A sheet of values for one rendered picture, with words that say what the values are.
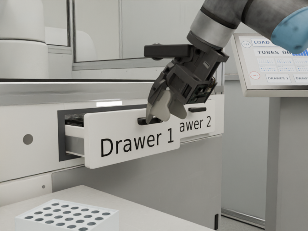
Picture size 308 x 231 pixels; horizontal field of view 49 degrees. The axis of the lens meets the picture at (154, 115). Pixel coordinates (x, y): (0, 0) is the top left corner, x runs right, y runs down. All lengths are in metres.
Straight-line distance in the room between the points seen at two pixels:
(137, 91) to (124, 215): 0.40
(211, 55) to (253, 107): 1.82
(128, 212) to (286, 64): 1.01
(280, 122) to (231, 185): 1.20
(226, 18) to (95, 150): 0.35
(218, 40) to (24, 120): 0.41
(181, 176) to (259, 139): 1.39
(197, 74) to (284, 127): 0.91
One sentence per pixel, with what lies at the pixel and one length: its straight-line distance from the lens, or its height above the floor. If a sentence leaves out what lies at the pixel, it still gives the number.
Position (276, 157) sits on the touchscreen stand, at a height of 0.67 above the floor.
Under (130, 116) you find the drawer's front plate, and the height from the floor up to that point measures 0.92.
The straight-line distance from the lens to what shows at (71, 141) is 0.75.
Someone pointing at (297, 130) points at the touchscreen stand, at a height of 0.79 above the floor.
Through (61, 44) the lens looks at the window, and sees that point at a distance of 0.78.
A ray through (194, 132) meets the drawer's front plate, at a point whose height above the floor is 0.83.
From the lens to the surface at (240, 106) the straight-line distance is 2.47.
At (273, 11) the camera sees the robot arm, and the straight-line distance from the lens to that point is 0.57.
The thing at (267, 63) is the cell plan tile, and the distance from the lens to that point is 1.43.
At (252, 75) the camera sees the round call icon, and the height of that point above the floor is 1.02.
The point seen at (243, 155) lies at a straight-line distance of 2.50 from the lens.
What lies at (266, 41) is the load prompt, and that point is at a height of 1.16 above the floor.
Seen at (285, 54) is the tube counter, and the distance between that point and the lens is 1.49.
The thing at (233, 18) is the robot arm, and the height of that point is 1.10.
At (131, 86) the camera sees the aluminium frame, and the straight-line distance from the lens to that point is 0.88.
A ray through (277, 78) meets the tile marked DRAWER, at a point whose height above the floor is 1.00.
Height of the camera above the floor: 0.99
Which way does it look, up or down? 6 degrees down
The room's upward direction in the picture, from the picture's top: straight up
